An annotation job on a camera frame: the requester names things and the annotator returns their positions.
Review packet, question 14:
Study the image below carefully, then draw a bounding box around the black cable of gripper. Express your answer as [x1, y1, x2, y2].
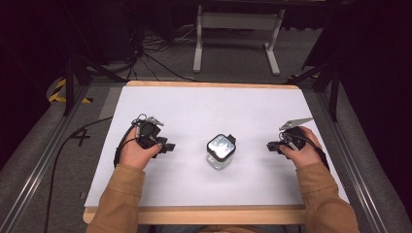
[279, 131, 330, 173]
[44, 116, 144, 233]

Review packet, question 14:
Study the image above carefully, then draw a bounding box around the aluminium rail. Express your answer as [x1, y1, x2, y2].
[315, 91, 404, 233]
[0, 84, 90, 233]

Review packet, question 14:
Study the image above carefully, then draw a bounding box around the bundle of floor cables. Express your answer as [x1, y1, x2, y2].
[106, 23, 202, 83]

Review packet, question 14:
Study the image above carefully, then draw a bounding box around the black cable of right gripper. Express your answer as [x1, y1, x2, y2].
[279, 131, 330, 173]

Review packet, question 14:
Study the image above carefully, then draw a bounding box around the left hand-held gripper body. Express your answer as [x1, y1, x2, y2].
[130, 113, 168, 159]

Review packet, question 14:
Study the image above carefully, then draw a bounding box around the yellow black floor tape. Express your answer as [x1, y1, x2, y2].
[48, 78, 93, 105]

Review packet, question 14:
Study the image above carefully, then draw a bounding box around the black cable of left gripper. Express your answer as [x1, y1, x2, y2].
[44, 116, 144, 233]

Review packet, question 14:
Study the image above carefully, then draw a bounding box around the person's right hand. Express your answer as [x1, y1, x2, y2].
[279, 126, 324, 170]

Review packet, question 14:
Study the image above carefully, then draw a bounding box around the person's left hand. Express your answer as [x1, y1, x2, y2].
[119, 127, 163, 171]

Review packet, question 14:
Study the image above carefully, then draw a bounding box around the black tripod stand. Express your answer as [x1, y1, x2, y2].
[285, 48, 341, 122]
[62, 54, 127, 117]

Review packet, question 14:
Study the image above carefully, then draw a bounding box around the white metal stand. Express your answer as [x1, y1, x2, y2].
[192, 4, 286, 77]

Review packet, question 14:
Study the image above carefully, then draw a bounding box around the white table mat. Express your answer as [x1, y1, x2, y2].
[84, 85, 350, 208]

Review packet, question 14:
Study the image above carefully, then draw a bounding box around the clear square jar black lid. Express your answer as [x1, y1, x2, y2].
[205, 133, 237, 171]

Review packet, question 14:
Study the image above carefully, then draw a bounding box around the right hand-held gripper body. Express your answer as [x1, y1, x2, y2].
[278, 116, 315, 151]

